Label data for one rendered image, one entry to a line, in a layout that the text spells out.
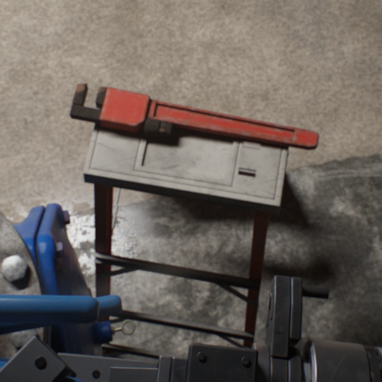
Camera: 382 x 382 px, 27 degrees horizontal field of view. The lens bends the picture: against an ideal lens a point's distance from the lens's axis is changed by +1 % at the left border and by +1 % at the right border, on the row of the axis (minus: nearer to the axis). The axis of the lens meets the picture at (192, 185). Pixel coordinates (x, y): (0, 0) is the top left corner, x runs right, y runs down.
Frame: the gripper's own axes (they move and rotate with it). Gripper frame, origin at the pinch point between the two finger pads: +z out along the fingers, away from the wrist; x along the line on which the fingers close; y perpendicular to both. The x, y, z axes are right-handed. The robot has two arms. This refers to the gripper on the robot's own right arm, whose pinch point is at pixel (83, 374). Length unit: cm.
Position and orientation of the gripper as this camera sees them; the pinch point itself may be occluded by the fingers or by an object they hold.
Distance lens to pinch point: 65.4
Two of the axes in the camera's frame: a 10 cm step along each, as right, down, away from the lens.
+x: 0.0, 3.3, 9.4
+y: -1.0, 9.4, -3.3
